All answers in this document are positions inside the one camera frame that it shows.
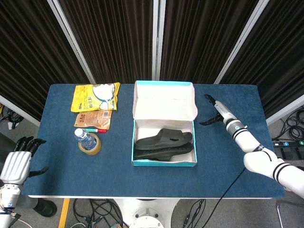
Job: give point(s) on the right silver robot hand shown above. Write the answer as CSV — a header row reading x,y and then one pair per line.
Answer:
x,y
225,111

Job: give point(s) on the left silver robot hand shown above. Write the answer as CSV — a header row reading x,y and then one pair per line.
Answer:
x,y
15,166

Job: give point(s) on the light blue shoe box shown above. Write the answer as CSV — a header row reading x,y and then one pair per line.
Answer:
x,y
164,104

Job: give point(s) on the black rubber slipper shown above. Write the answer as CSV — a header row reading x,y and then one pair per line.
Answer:
x,y
164,154
166,137

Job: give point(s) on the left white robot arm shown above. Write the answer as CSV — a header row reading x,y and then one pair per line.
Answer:
x,y
8,194

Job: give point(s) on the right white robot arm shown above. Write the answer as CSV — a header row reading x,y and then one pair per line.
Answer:
x,y
247,140

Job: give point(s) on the yellow floor tape strip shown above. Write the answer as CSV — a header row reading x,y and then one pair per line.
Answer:
x,y
63,213

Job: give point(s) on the dark pleated partition panel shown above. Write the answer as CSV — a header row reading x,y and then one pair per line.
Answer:
x,y
273,59
118,35
194,35
28,59

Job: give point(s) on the clear plastic water bottle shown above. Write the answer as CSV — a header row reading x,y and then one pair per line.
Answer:
x,y
82,136

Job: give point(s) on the black power strip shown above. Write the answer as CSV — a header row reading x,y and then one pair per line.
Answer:
x,y
292,143

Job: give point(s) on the clear packing tape roll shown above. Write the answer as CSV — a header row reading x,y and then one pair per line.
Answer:
x,y
95,151

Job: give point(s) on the brown snack pouch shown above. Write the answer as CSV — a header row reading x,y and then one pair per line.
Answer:
x,y
92,118

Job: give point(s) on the dark blue tablecloth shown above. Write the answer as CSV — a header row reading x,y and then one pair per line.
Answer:
x,y
166,180

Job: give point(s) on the red marker pen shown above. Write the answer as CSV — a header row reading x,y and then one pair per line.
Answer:
x,y
101,130

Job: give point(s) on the yellow snack bag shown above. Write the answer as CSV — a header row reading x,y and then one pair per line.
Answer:
x,y
83,99

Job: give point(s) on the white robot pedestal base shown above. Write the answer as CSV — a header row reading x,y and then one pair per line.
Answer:
x,y
147,209

